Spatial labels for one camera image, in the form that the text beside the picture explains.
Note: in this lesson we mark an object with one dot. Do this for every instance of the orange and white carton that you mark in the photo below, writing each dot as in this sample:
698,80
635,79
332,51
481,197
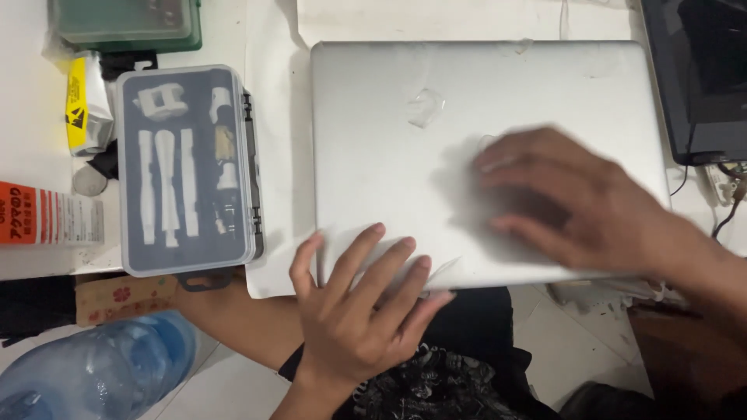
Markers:
46,213

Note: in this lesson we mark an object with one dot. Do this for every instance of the person's black printed clothing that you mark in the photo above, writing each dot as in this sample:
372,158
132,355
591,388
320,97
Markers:
467,361

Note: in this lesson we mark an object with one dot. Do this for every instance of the black open laptop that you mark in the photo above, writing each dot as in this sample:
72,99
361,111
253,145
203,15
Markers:
700,76

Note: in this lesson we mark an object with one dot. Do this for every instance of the yellow and white packet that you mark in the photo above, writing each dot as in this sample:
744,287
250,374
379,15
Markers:
87,105

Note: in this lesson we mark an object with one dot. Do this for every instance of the blue water jug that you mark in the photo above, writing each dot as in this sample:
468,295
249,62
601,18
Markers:
93,367

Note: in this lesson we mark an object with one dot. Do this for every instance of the person's right hand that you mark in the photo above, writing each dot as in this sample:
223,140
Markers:
601,210

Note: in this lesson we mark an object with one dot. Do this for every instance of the clear plastic tool case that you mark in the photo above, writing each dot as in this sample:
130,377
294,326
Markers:
201,256

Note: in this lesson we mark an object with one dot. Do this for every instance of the small brown tool piece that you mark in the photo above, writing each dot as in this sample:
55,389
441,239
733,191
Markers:
224,143

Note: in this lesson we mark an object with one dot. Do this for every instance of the silver laptop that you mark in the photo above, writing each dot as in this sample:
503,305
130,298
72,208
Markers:
379,146

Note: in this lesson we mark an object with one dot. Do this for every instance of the short white plastic tube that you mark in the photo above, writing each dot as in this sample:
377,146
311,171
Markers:
220,104

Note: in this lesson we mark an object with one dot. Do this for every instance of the person's left hand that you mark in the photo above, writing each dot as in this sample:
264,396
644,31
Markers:
350,326

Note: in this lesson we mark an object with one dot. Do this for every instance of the brown floral cardboard piece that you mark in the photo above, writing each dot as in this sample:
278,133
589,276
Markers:
122,298

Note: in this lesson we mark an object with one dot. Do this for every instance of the small metal bits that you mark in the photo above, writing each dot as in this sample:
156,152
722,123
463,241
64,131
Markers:
224,217

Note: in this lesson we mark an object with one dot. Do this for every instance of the person's right fingers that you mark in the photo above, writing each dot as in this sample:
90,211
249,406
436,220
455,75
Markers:
519,154

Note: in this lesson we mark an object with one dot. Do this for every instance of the long white plastic tool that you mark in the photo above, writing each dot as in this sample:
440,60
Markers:
168,186
146,186

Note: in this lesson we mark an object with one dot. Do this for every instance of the small white cone piece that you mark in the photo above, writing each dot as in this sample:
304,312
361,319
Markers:
227,177

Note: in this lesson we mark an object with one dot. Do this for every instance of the grey round disc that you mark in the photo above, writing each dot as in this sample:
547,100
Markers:
90,181

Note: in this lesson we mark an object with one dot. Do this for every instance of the white plastic part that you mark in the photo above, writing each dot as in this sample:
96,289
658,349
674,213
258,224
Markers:
613,291

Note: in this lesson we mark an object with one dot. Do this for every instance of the large white paper sheet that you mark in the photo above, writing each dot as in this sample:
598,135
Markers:
280,146

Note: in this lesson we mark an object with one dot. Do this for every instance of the green box with clear lid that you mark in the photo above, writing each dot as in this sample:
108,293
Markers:
128,23

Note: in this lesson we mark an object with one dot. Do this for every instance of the white power adapter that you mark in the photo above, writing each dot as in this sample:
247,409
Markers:
722,184

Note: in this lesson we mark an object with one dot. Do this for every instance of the white plastic bracket piece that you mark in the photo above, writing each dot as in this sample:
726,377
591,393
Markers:
160,102

